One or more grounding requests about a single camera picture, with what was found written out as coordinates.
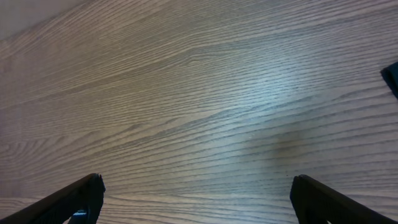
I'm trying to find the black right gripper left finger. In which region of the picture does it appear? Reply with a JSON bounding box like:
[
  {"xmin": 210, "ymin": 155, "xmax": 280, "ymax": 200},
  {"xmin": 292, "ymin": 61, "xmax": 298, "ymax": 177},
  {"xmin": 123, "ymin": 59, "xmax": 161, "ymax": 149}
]
[{"xmin": 1, "ymin": 173, "xmax": 106, "ymax": 224}]

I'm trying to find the black garment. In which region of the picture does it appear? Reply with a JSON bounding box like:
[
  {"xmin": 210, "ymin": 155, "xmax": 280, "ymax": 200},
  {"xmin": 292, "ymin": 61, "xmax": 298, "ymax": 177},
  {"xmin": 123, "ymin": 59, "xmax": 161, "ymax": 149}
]
[{"xmin": 381, "ymin": 62, "xmax": 398, "ymax": 99}]

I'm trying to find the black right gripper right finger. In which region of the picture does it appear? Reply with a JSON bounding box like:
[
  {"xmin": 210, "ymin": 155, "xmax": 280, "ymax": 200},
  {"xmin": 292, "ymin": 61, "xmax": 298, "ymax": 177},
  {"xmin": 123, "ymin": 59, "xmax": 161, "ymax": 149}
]
[{"xmin": 290, "ymin": 175, "xmax": 397, "ymax": 224}]

